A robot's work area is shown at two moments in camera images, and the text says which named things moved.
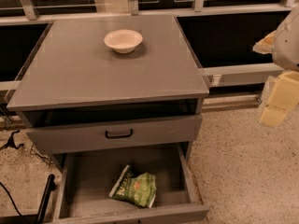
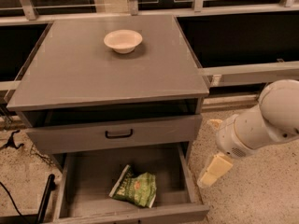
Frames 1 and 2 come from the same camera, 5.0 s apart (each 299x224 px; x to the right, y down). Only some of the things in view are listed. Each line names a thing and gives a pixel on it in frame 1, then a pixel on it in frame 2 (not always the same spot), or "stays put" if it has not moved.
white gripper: [288, 49] to [230, 138]
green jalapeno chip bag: [137, 188] stays put
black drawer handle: [107, 136] stays put
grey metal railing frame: [220, 77] stays put
